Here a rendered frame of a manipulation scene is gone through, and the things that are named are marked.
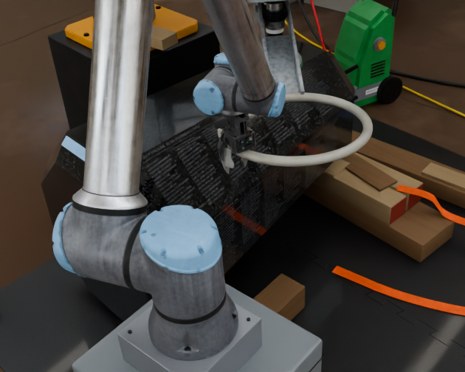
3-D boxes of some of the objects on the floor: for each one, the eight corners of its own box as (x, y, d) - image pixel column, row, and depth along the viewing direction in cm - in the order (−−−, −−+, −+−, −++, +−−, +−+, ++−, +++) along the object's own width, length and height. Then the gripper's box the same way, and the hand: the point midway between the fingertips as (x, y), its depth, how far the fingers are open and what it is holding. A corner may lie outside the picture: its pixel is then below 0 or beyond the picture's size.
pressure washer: (366, 77, 418) (376, -60, 366) (401, 100, 393) (418, -44, 341) (321, 92, 406) (325, -48, 354) (355, 116, 381) (365, -31, 329)
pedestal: (69, 160, 360) (38, 35, 316) (162, 114, 395) (145, -3, 350) (139, 210, 320) (115, 77, 276) (235, 155, 355) (227, 28, 311)
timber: (257, 353, 244) (256, 332, 237) (234, 337, 251) (232, 316, 244) (305, 307, 261) (305, 286, 254) (281, 293, 268) (281, 272, 261)
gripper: (225, 122, 180) (230, 186, 192) (261, 110, 185) (264, 172, 196) (209, 111, 186) (215, 173, 198) (245, 100, 191) (249, 160, 203)
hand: (235, 165), depth 198 cm, fingers closed on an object, 5 cm apart
